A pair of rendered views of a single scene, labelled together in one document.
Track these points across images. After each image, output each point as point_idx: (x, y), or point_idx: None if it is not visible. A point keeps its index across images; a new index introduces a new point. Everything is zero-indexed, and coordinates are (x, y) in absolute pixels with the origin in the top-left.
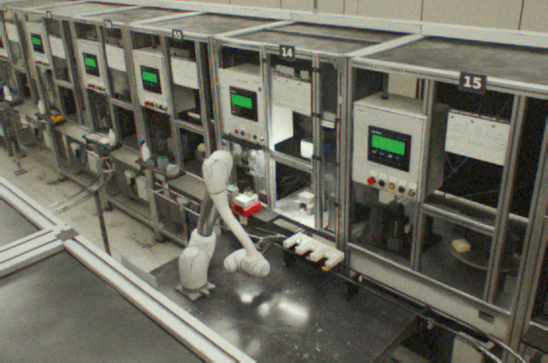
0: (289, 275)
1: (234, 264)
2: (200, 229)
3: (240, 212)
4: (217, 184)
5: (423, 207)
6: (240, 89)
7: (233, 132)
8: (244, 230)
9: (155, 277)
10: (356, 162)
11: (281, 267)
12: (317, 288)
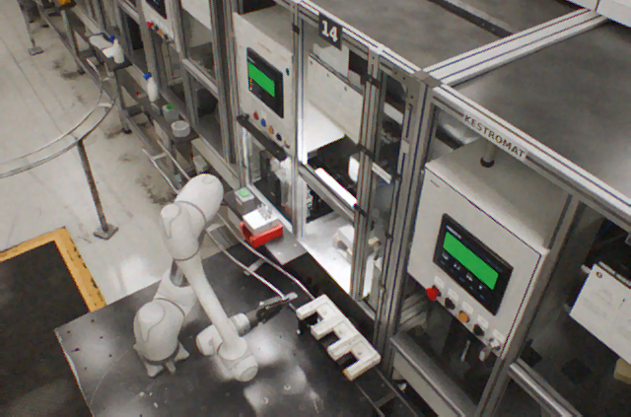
0: (299, 354)
1: (208, 348)
2: (172, 276)
3: (248, 238)
4: (180, 249)
5: (509, 368)
6: (260, 60)
7: (251, 115)
8: (223, 312)
9: (113, 316)
10: (416, 253)
11: (293, 335)
12: (333, 390)
